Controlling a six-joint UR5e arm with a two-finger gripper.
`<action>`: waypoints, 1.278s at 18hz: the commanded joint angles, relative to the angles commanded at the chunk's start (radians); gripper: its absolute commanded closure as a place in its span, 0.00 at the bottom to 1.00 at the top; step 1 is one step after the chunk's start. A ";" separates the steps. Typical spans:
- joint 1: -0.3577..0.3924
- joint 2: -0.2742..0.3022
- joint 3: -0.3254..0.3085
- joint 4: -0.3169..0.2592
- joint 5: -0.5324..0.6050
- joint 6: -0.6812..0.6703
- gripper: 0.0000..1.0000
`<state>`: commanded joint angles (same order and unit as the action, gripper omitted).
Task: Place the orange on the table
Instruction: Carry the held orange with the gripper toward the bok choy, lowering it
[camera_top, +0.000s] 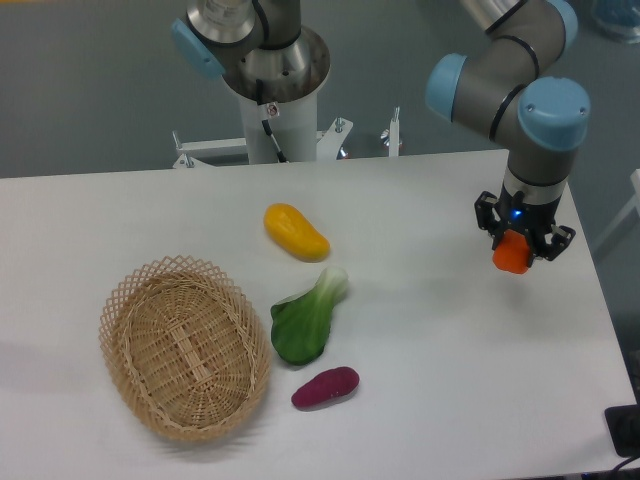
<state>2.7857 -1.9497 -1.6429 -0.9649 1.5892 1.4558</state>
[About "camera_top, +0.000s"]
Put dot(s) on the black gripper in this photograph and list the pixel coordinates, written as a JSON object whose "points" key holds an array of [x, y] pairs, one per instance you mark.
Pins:
{"points": [[528, 210]]}

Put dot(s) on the orange toy fruit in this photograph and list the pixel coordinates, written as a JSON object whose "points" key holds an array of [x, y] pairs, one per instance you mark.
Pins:
{"points": [[512, 253]]}

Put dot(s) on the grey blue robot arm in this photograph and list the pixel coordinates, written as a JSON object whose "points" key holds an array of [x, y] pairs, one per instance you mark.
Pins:
{"points": [[275, 66]]}

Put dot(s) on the black device at table edge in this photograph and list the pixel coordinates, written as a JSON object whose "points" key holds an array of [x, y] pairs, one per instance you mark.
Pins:
{"points": [[623, 426]]}

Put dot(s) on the blue object top right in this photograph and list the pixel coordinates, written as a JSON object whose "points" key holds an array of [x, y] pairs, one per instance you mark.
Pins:
{"points": [[618, 19]]}

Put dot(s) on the yellow toy mango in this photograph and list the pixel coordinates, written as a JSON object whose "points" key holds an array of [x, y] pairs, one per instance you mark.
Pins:
{"points": [[294, 233]]}

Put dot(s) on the purple toy sweet potato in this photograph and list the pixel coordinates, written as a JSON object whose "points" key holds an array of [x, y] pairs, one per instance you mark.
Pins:
{"points": [[327, 386]]}

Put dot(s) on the green toy bok choy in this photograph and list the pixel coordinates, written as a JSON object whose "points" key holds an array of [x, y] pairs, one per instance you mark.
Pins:
{"points": [[301, 323]]}

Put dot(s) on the woven wicker basket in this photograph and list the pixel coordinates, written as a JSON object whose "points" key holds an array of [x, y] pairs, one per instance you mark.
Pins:
{"points": [[185, 349]]}

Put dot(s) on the white frame at right edge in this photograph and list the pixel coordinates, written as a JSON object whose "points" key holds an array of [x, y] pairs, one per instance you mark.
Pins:
{"points": [[621, 224]]}

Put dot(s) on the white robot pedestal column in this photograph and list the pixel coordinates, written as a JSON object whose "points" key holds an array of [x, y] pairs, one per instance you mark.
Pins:
{"points": [[290, 125]]}

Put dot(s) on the white metal base frame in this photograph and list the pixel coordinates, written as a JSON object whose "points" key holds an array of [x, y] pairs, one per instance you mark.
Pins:
{"points": [[233, 151]]}

